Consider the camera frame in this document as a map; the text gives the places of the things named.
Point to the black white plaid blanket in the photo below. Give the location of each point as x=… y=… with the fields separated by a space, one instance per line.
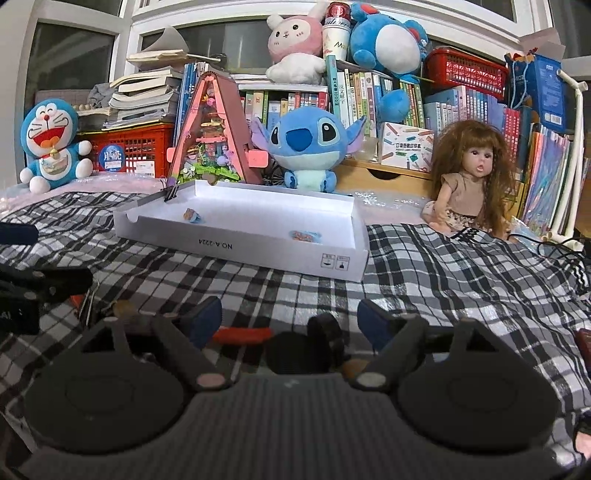
x=461 y=286

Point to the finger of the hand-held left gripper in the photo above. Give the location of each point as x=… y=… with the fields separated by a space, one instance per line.
x=51 y=280
x=16 y=234

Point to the wooden drawer organizer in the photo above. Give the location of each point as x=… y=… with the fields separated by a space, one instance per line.
x=383 y=177

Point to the red pen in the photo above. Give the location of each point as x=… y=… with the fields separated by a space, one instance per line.
x=242 y=335

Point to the blue alien plush toy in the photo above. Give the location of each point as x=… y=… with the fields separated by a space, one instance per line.
x=304 y=143

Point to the stack of grey paperback books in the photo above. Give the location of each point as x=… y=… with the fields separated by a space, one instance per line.
x=143 y=94

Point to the leaning thin colourful booklets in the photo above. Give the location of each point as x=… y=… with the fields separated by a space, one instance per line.
x=545 y=180

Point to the pink bunny plush toy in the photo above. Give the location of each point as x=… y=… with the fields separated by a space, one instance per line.
x=295 y=44

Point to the white label printer box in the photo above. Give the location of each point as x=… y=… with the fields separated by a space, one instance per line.
x=406 y=147

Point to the pink triangular miniature house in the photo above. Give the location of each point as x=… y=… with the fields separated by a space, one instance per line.
x=217 y=138

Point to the black binder clip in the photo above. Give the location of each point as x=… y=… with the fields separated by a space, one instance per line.
x=171 y=193

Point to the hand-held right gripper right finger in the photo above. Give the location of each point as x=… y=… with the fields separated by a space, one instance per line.
x=371 y=321

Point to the black round cap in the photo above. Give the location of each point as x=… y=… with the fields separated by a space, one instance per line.
x=328 y=339

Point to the white cardboard box tray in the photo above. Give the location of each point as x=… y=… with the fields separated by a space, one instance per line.
x=240 y=219

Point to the brown haired baby doll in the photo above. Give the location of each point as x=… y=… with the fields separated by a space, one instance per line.
x=466 y=184

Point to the white plastic frame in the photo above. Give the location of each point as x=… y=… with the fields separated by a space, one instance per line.
x=575 y=152

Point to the blue paper bag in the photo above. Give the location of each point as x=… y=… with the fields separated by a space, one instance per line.
x=540 y=92

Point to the paper cup with red lid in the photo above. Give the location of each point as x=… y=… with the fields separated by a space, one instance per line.
x=336 y=32

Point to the row of blue spined books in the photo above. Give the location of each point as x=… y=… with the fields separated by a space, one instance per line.
x=480 y=117

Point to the red plastic crate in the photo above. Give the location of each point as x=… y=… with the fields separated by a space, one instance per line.
x=134 y=147

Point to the blue round plush toy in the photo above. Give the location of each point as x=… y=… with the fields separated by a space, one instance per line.
x=385 y=44

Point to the red plastic basket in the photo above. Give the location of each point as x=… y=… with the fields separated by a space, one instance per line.
x=464 y=71

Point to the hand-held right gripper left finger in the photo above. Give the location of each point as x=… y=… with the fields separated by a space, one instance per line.
x=207 y=321

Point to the blue robot cat plush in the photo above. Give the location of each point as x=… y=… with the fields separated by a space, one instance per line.
x=51 y=143

